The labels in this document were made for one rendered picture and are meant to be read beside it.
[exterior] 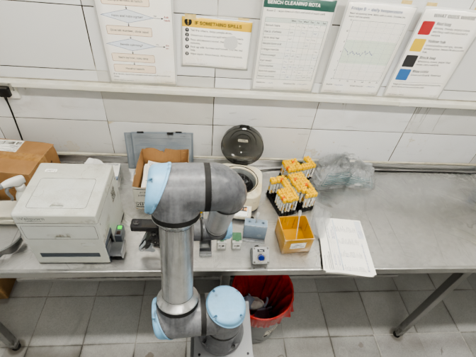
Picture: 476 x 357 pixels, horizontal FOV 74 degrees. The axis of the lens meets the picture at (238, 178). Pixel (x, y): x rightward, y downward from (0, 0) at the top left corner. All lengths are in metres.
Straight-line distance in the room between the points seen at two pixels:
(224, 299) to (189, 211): 0.34
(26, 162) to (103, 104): 0.43
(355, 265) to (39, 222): 1.25
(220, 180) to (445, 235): 1.40
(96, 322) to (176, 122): 1.34
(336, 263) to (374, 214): 0.41
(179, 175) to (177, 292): 0.33
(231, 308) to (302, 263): 0.57
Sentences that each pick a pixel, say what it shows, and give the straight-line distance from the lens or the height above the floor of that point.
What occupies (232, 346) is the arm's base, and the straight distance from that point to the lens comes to 1.16.
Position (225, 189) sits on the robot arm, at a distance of 0.71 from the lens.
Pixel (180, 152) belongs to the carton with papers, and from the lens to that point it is 1.68.
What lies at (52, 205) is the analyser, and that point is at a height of 1.17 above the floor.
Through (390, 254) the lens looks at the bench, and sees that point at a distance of 1.65.
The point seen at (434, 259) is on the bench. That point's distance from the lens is 1.75.
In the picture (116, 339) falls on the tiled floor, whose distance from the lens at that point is 2.25.
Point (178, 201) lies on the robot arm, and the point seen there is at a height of 1.54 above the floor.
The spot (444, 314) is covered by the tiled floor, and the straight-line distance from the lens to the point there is 2.79.
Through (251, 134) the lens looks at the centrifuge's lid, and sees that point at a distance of 1.64.
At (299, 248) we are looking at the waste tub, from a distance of 1.46.
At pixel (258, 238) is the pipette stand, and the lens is 1.46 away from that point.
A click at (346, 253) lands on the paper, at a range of 1.54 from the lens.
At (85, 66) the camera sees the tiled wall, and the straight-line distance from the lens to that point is 1.61.
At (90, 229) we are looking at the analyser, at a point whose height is 1.10.
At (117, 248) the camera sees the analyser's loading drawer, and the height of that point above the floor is 0.92.
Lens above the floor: 2.06
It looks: 43 degrees down
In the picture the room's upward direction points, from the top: 7 degrees clockwise
